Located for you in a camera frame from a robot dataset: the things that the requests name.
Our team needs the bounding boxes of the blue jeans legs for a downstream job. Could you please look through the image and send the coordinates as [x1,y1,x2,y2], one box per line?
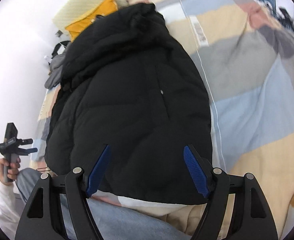
[17,168,191,240]

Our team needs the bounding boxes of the black tripod stand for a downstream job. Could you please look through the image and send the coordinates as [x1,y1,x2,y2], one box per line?
[278,7,294,34]

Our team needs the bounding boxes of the white sleeve forearm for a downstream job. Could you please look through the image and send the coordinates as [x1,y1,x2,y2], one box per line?
[0,181,20,239]

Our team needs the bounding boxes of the yellow pillow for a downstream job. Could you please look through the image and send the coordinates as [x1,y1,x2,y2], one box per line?
[65,0,118,42]

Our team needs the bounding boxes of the black puffer jacket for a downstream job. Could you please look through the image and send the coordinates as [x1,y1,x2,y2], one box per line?
[44,3,213,205]

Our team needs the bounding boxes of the grey fleece garment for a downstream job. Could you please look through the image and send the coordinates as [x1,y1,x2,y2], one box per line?
[44,47,68,89]

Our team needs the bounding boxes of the person's left hand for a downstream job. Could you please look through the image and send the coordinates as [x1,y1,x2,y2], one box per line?
[0,158,21,186]

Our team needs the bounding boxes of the black bag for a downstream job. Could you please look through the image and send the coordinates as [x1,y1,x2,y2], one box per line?
[51,41,70,58]

